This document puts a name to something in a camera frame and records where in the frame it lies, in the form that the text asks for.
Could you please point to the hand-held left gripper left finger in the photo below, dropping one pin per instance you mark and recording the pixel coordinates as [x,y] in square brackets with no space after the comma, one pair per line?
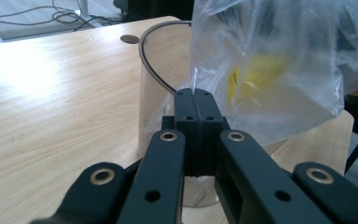
[186,124]

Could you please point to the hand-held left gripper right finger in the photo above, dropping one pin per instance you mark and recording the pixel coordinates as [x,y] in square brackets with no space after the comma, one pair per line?
[209,124]

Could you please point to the clear plastic bag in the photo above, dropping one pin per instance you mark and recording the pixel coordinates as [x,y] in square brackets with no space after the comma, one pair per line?
[292,46]

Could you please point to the round black table grommet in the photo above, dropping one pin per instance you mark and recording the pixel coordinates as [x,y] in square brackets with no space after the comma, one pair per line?
[130,39]

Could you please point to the black stand base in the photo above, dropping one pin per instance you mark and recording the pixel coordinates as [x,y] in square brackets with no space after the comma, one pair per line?
[155,9]

